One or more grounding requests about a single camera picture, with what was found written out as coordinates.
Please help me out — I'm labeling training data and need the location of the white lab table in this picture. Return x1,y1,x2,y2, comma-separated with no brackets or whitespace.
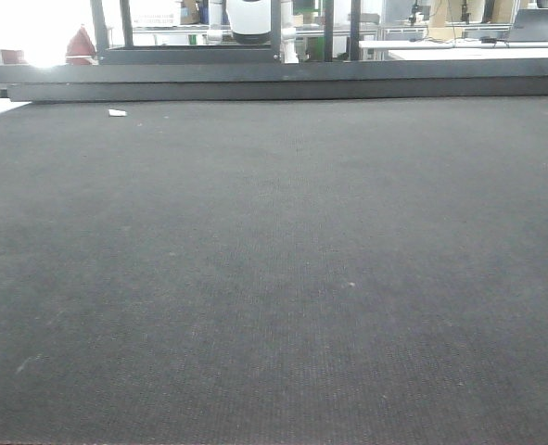
359,39,548,61

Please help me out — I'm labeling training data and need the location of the grey laptop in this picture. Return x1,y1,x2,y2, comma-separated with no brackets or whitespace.
505,8,548,43

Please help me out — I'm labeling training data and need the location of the black metal table frame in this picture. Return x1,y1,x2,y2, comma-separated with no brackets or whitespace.
0,1,548,102

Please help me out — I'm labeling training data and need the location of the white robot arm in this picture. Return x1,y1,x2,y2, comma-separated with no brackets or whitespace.
280,0,299,64

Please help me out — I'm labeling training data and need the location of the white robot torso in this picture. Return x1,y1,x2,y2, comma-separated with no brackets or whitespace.
226,0,271,45

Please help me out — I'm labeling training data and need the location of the white paper scrap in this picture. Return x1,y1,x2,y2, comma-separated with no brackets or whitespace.
108,108,128,117

